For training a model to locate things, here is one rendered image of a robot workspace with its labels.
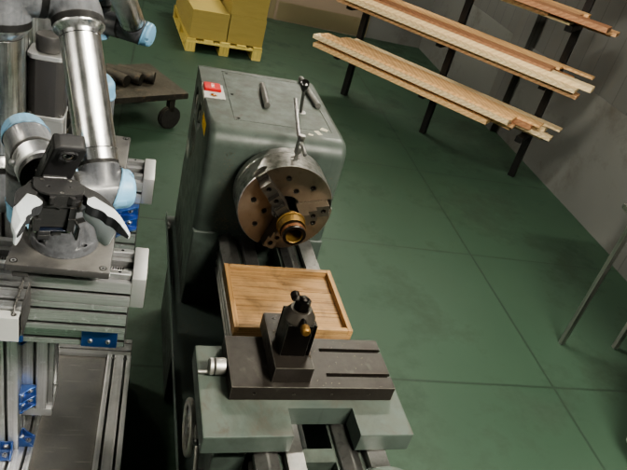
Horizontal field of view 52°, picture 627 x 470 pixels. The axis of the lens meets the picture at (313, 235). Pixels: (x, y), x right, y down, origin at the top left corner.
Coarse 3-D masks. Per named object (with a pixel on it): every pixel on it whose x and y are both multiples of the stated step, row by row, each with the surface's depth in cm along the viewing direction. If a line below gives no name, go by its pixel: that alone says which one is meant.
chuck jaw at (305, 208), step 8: (296, 200) 208; (312, 200) 208; (320, 200) 208; (328, 200) 209; (296, 208) 206; (304, 208) 204; (312, 208) 204; (320, 208) 205; (328, 208) 206; (304, 216) 201; (312, 216) 204; (320, 216) 207
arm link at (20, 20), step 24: (0, 0) 112; (24, 0) 114; (48, 0) 115; (0, 24) 114; (24, 24) 117; (0, 48) 117; (0, 72) 120; (0, 96) 122; (0, 120) 125; (0, 144) 127; (0, 168) 129; (0, 192) 131
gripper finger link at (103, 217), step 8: (88, 200) 94; (96, 200) 94; (88, 208) 93; (96, 208) 93; (104, 208) 94; (112, 208) 94; (88, 216) 95; (96, 216) 93; (104, 216) 93; (112, 216) 92; (120, 216) 94; (96, 224) 95; (104, 224) 93; (112, 224) 92; (120, 224) 92; (96, 232) 96; (104, 232) 95; (112, 232) 94; (120, 232) 92; (128, 232) 92; (104, 240) 95
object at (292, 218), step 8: (280, 216) 198; (288, 216) 196; (296, 216) 197; (280, 224) 197; (288, 224) 195; (296, 224) 194; (304, 224) 198; (280, 232) 197; (288, 232) 201; (296, 232) 201; (304, 232) 196; (288, 240) 197; (296, 240) 198
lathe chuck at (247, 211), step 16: (256, 160) 205; (272, 160) 201; (288, 160) 201; (304, 160) 205; (240, 176) 207; (272, 176) 200; (288, 176) 201; (304, 176) 202; (320, 176) 203; (240, 192) 202; (256, 192) 201; (288, 192) 204; (304, 192) 205; (320, 192) 207; (240, 208) 204; (256, 208) 205; (272, 208) 213; (240, 224) 207; (256, 224) 208; (320, 224) 214; (256, 240) 212; (304, 240) 216
